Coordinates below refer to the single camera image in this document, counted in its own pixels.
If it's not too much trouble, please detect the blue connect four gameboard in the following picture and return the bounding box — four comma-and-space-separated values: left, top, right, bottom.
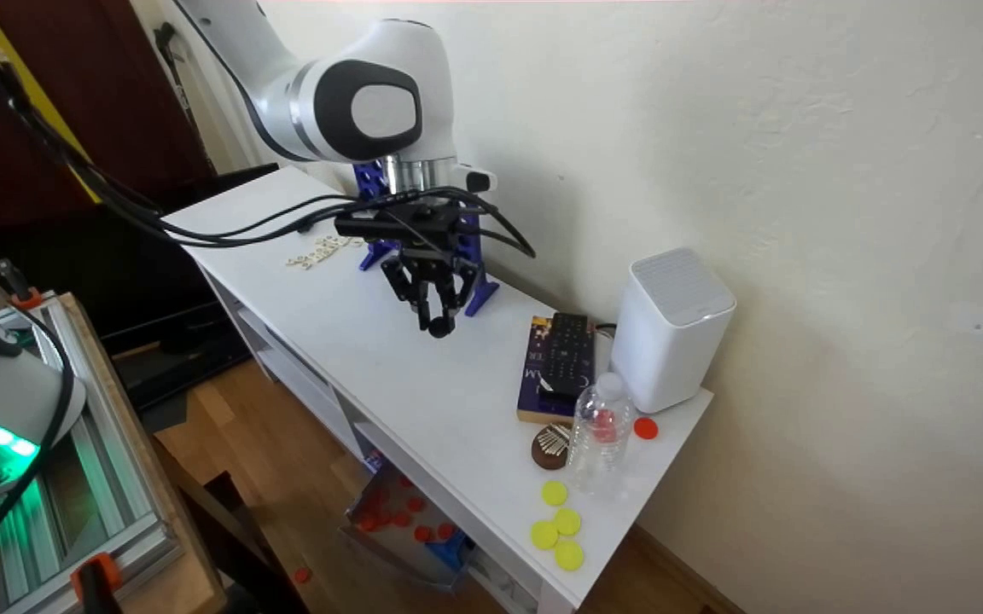
351, 156, 504, 319

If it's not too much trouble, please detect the aluminium frame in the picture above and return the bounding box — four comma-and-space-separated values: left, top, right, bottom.
0, 291, 192, 605

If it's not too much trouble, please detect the white door frame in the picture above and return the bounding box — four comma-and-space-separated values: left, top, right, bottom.
130, 0, 281, 173

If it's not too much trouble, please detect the clear plastic bottle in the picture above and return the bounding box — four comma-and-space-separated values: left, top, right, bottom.
568, 369, 638, 499

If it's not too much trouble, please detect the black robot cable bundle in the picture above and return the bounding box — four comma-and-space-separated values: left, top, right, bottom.
0, 18, 542, 263

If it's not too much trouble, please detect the box of red chips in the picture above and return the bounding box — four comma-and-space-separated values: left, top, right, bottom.
343, 457, 477, 579

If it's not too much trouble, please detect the yellow bar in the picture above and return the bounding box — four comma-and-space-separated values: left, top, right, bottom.
0, 0, 110, 206

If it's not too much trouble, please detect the black furniture piece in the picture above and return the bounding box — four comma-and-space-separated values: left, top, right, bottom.
91, 162, 281, 386

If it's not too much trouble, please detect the dark brown door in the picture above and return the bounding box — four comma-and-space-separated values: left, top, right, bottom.
0, 0, 223, 240

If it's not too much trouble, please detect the white box speaker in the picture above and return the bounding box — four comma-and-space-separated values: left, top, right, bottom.
609, 246, 742, 417

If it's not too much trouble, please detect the small brown jar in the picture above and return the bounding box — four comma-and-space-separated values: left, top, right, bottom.
528, 422, 577, 474

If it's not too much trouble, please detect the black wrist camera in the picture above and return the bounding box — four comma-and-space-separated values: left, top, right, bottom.
333, 201, 433, 240

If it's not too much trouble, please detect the orange clamp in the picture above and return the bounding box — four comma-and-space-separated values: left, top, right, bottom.
70, 547, 127, 614

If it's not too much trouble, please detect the grey device with green light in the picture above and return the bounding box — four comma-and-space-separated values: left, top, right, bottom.
0, 284, 91, 517

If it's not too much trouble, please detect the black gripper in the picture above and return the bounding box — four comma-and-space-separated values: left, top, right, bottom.
372, 192, 465, 342

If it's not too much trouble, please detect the black remote control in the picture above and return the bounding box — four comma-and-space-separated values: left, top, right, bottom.
537, 310, 601, 401

